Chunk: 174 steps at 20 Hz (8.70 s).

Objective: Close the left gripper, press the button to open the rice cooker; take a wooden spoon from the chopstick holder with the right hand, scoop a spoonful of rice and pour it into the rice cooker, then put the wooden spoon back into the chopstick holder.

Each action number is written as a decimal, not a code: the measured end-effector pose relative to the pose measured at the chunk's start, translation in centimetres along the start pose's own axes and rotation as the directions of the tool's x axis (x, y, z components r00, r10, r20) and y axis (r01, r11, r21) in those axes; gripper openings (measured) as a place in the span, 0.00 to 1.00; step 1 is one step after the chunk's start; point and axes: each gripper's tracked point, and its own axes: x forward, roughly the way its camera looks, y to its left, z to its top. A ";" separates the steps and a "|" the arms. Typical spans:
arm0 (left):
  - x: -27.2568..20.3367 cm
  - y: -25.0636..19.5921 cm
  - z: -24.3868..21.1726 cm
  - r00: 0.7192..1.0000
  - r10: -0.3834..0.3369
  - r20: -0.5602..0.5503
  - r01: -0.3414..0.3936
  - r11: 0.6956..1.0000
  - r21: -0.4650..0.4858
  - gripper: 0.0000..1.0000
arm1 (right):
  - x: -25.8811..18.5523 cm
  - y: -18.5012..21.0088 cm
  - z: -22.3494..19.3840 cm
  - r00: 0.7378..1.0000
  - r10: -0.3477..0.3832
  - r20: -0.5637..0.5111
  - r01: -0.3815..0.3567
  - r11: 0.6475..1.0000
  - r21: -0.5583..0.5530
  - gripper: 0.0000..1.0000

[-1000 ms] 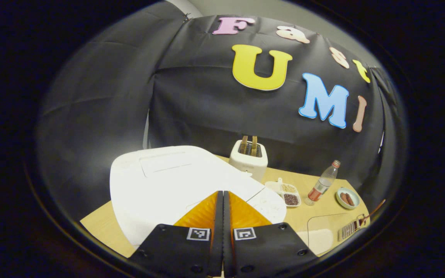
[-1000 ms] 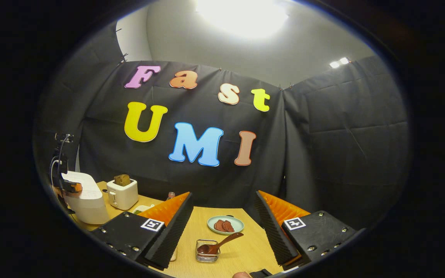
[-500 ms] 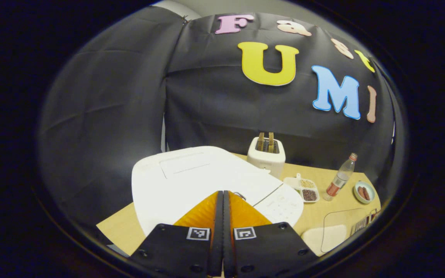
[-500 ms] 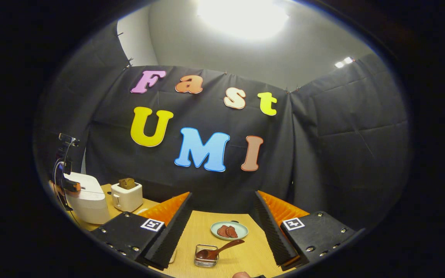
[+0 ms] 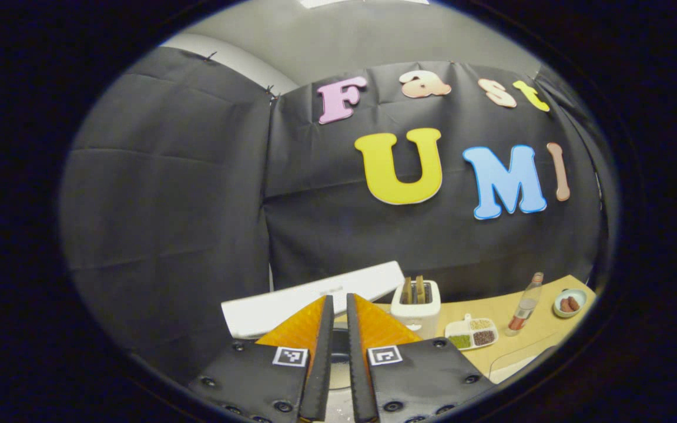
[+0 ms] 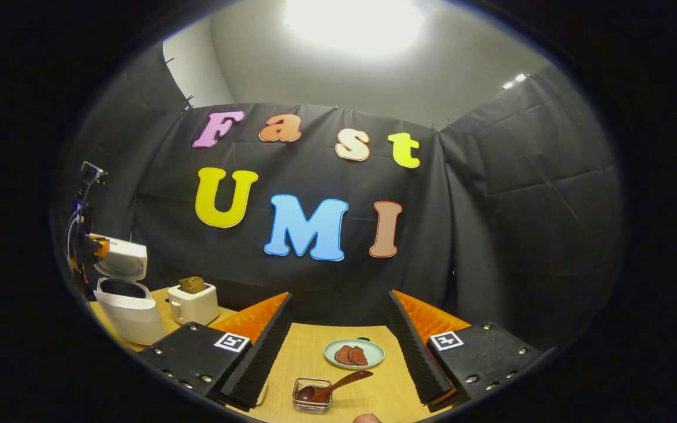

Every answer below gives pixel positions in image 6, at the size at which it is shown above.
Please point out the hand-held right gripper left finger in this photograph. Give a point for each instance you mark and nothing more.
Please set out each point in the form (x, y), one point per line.
(259, 358)

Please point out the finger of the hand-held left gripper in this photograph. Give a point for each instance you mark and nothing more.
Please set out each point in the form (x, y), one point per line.
(101, 247)

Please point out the brown meat slice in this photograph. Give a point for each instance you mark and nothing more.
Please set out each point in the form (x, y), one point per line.
(343, 355)
(359, 356)

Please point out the white toaster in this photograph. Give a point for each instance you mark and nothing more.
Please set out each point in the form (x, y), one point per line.
(194, 305)

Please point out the white rice cooker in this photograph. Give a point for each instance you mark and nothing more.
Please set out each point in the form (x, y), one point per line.
(130, 311)

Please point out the light green plate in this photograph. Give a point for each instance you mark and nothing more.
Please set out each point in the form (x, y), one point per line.
(374, 352)

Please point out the brown bread slice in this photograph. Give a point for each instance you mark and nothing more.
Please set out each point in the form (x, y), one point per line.
(193, 285)

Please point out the large ceiling light panel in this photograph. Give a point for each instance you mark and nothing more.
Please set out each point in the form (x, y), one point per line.
(353, 23)

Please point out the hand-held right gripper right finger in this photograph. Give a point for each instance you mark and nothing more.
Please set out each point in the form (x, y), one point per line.
(412, 352)

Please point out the small ceiling light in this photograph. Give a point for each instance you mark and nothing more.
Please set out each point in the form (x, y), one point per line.
(516, 80)

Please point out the brown wooden spoon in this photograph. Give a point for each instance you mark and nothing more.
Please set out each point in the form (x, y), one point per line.
(338, 385)

